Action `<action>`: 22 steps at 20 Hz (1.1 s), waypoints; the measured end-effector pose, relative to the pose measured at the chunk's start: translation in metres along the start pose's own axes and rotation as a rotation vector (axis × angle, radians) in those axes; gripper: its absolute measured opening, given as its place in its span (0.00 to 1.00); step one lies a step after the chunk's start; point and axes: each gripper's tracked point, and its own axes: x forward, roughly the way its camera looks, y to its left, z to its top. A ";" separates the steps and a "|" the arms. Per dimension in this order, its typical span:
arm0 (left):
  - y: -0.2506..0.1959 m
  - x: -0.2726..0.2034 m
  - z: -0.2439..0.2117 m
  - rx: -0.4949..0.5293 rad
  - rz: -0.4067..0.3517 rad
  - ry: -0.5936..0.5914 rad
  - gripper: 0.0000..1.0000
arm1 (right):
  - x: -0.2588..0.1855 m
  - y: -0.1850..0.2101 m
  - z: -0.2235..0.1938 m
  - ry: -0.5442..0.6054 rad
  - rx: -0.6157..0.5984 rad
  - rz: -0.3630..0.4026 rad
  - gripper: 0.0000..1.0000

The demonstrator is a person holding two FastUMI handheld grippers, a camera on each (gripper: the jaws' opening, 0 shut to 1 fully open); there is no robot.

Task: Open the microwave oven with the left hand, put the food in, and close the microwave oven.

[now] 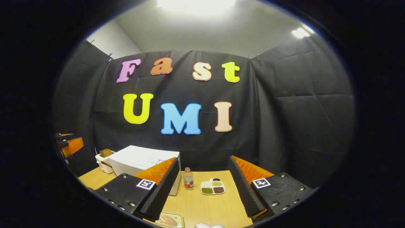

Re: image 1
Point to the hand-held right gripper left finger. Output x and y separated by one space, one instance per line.
164 190

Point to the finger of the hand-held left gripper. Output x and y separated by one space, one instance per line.
74 146
65 135

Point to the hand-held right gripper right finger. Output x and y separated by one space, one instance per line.
242 190

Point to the orange speckled bread roll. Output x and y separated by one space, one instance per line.
168 220

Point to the white microwave oven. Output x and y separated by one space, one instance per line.
136 156

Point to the small clear bottle red label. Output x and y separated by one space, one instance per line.
188 180

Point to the white divided plate with beans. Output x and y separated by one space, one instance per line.
212 187

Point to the pale green rectangular plate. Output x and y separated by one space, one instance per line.
179 218

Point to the brown bread slice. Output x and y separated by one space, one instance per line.
106 153

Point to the white toaster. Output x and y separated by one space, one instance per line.
105 164

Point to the ceiling light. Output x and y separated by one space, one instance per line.
196 3
300 32

